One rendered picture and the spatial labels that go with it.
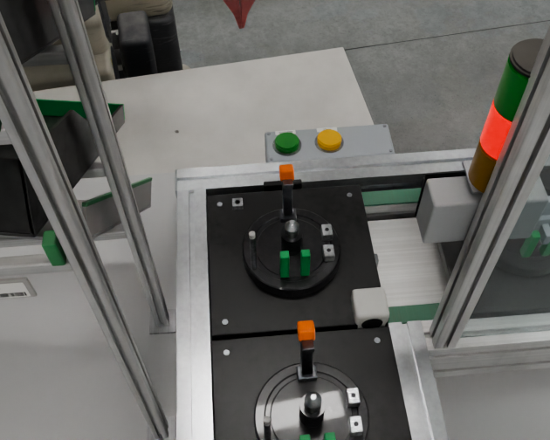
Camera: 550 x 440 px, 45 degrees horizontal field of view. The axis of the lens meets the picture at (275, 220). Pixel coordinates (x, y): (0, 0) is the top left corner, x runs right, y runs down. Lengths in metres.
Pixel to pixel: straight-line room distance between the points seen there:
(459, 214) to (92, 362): 0.59
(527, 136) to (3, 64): 0.41
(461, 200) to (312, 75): 0.73
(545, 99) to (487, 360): 0.51
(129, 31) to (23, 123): 1.26
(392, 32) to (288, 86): 1.57
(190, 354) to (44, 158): 0.50
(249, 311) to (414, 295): 0.25
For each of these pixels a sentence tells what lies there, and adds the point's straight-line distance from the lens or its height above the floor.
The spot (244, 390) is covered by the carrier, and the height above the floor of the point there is 0.97.
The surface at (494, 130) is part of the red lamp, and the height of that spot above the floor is 1.34.
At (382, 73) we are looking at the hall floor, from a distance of 2.70.
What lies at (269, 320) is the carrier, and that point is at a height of 0.97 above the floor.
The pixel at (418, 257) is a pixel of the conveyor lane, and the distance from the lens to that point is 1.05.
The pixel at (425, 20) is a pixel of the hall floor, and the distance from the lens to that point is 2.98.
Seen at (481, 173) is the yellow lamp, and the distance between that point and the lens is 0.68.
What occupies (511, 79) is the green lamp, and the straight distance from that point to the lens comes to 0.60.
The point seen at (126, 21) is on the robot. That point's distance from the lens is 1.73.
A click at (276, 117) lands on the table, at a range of 1.30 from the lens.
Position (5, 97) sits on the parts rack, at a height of 1.50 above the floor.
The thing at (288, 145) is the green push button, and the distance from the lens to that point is 1.10.
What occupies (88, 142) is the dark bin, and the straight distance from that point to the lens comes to 0.73.
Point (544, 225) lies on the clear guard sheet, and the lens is 0.75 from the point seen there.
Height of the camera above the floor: 1.78
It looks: 54 degrees down
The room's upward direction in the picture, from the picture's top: 1 degrees counter-clockwise
